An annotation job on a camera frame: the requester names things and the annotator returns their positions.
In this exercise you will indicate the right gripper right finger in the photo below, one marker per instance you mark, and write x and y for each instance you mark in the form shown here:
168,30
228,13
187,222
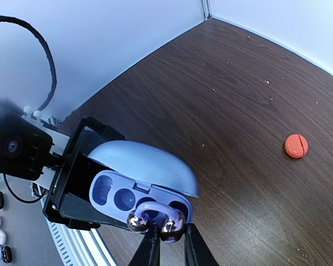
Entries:
196,250

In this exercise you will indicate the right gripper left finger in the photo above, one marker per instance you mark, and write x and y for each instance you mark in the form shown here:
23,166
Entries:
148,252

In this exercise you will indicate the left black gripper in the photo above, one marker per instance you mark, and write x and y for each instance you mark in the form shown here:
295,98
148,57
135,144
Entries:
68,200

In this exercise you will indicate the purple earbud with red hook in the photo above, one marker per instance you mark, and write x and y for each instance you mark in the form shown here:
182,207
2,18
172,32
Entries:
170,222

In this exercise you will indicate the grey oval puck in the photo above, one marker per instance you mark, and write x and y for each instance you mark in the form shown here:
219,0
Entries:
136,173

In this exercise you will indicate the red earbud charging case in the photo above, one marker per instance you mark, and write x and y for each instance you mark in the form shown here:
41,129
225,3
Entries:
296,146

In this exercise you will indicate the white earbud case upper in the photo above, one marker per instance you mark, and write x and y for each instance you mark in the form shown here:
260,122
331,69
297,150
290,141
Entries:
3,237

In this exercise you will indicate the black earbud case middle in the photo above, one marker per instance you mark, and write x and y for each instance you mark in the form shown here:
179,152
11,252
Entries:
7,254

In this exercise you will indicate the front aluminium rail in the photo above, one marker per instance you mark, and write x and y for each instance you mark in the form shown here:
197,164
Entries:
77,247

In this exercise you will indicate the left aluminium frame post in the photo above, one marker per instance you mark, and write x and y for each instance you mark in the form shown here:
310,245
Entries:
206,9

